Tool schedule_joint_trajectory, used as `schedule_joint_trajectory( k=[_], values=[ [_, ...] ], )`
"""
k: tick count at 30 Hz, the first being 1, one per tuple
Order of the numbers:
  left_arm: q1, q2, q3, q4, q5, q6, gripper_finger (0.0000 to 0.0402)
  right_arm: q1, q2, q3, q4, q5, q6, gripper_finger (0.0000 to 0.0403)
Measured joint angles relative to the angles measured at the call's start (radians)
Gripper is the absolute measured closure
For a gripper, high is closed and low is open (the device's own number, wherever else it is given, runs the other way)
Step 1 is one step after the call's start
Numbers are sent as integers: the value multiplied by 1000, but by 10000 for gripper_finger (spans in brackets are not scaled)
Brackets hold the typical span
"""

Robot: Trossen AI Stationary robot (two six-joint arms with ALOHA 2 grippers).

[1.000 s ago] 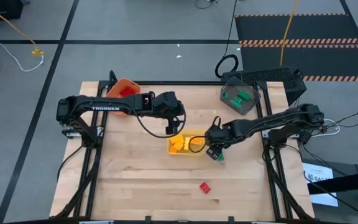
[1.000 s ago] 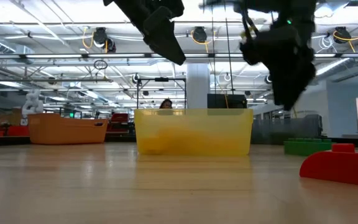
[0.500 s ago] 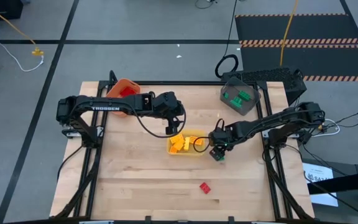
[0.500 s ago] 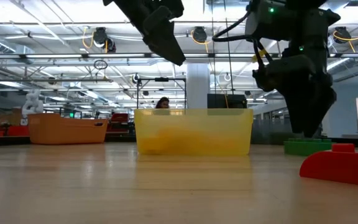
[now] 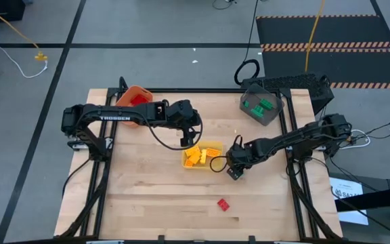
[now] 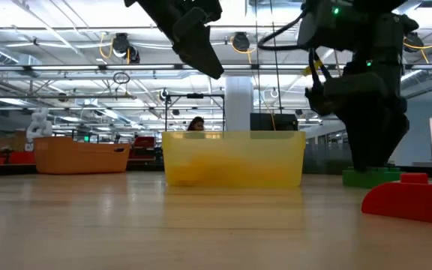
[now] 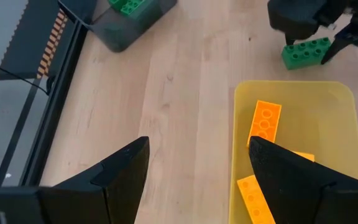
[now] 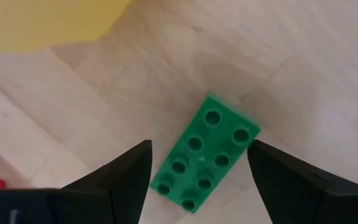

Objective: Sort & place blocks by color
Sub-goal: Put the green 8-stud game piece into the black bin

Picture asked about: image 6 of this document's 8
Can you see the yellow translucent plastic bin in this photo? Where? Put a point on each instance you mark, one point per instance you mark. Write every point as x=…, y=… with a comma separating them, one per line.
x=234, y=161

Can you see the black display panel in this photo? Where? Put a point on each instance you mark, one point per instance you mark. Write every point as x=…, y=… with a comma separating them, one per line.
x=274, y=122

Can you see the orange plastic bin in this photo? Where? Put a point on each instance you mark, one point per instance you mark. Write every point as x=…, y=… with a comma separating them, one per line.
x=81, y=157

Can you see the green toy brick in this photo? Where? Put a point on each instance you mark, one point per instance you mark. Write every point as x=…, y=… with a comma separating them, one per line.
x=366, y=180

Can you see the grey translucent plastic bin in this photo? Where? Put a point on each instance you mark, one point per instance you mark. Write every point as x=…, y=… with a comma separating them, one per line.
x=324, y=159

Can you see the black metal gantry frame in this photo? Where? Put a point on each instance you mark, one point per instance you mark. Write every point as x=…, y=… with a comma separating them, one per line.
x=195, y=96

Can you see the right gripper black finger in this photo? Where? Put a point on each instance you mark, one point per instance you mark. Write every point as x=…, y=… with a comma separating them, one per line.
x=366, y=142
x=398, y=131

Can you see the brown cardboard box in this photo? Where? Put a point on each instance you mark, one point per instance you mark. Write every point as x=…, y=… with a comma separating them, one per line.
x=11, y=142

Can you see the yellow tape tag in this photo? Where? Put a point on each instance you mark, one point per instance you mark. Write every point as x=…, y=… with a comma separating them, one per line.
x=313, y=68

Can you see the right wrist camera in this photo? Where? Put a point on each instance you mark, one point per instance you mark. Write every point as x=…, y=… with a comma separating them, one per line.
x=324, y=30

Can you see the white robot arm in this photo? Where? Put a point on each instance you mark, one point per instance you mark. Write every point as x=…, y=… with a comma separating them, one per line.
x=38, y=129

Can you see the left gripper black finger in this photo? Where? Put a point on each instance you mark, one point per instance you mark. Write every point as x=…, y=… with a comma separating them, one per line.
x=201, y=48

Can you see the black aluminium table frame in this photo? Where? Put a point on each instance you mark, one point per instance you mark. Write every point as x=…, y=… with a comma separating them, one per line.
x=13, y=169

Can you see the person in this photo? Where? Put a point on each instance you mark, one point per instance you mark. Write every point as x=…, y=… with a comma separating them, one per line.
x=196, y=123

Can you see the red storage crate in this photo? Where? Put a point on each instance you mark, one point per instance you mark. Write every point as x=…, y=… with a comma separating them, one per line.
x=21, y=158

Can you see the red plastic crate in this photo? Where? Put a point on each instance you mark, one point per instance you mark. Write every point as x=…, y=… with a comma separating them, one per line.
x=145, y=144

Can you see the red toy brick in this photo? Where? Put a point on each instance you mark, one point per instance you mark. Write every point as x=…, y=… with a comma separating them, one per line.
x=407, y=202

